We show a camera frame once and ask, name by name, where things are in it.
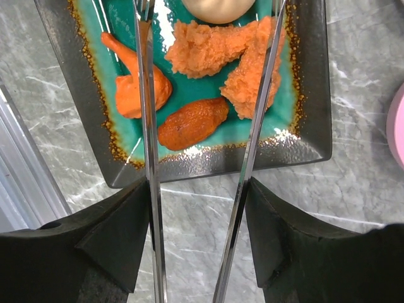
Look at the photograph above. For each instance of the orange chicken drumstick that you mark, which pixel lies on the orange chicken drumstick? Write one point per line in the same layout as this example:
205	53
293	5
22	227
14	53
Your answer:
127	96

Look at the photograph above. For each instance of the brown fried nugget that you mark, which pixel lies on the brown fried nugget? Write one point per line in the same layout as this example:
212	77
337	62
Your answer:
192	123

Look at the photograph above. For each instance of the metal tongs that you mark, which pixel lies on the metal tongs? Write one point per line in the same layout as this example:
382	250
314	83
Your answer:
143	15

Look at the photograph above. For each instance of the aluminium front rail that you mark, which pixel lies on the aluminium front rail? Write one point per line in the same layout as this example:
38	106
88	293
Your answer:
30	196

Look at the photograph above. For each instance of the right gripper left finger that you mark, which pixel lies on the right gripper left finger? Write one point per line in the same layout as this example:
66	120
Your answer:
92	255

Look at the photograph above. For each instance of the beige steamed bun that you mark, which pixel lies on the beige steamed bun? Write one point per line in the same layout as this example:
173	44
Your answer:
218	11

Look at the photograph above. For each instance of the square black teal plate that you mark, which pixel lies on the square black teal plate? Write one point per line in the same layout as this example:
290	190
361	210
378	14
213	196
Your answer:
296	128

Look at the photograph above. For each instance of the pink round lid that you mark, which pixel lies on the pink round lid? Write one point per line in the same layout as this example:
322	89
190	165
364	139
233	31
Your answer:
394	126

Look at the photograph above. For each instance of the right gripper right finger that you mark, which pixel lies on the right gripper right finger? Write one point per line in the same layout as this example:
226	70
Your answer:
299	258

